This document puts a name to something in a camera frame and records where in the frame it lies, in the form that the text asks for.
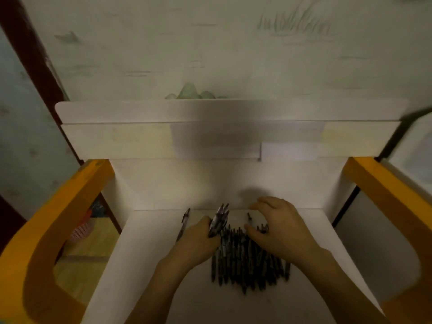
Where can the person's right hand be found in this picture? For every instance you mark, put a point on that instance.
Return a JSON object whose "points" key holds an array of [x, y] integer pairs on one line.
{"points": [[287, 236]]}

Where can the person's left hand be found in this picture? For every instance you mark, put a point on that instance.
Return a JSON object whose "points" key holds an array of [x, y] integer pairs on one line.
{"points": [[194, 247]]}

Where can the black gel pen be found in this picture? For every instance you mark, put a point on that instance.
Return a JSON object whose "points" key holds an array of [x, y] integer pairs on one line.
{"points": [[184, 222]]}

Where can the bunch of black pens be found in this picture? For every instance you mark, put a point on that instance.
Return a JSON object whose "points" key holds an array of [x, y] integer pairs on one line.
{"points": [[217, 219]]}

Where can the pile of black pens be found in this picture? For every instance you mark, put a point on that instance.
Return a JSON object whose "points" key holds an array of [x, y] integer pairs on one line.
{"points": [[243, 266]]}

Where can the person's left forearm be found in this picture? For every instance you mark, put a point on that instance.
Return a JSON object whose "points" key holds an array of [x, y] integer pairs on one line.
{"points": [[152, 296]]}

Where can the person's right forearm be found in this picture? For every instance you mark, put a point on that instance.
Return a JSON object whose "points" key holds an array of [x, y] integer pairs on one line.
{"points": [[341, 293]]}

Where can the small white paper strip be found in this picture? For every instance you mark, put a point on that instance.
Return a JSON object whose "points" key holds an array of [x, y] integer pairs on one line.
{"points": [[290, 151]]}

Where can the blue bag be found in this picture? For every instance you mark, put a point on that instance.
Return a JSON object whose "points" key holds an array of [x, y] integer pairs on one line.
{"points": [[98, 209]]}

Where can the large white paper sheet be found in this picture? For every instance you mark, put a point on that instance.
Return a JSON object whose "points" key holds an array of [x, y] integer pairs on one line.
{"points": [[216, 138]]}

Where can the red plastic basket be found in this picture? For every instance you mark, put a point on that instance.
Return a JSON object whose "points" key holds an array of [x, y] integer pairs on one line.
{"points": [[81, 231]]}

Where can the dark brown corner trim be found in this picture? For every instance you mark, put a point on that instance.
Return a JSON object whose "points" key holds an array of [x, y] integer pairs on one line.
{"points": [[23, 37]]}

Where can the dark brown door frame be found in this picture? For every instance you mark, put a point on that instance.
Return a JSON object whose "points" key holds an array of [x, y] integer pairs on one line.
{"points": [[10, 226]]}

